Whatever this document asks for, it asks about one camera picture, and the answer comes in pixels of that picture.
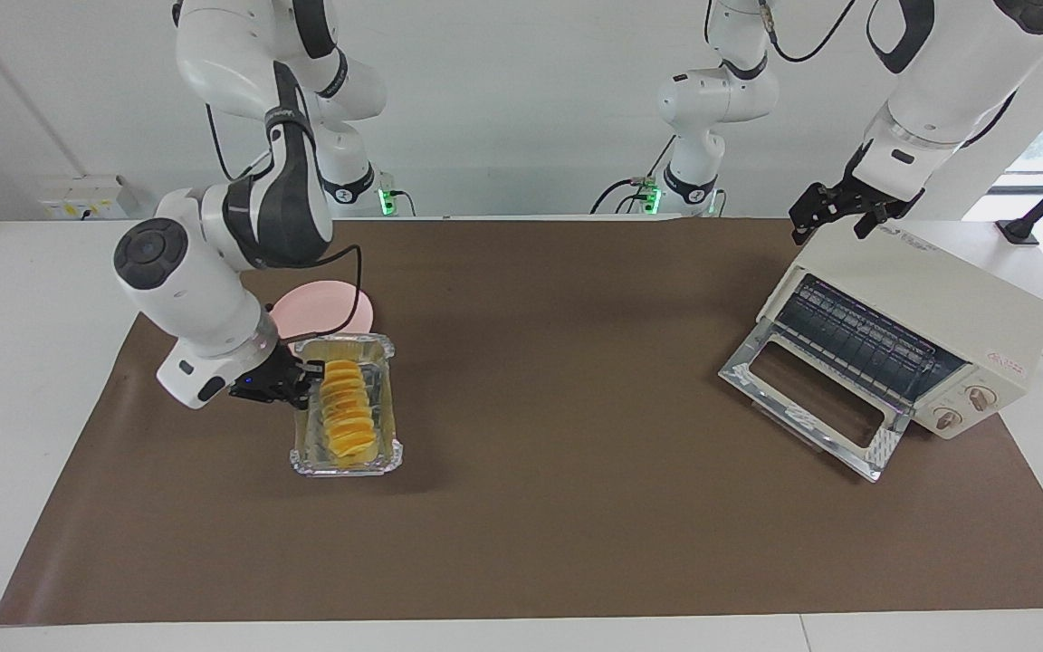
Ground yellow ridged bread loaf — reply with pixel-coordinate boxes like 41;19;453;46
320;360;379;459

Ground aluminium foil tray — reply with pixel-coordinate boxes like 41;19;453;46
291;332;405;478

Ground cream toaster oven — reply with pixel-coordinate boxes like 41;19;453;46
757;220;1043;441

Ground glass oven door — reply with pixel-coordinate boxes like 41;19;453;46
718;319;914;483

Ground pink round plate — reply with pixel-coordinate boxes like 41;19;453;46
270;280;375;359

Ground brown table mat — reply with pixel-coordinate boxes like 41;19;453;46
0;217;1043;626

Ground black left arm base cable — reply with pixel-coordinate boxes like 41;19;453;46
589;136;678;216

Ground white wall socket box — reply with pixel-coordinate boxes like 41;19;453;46
40;175;138;221

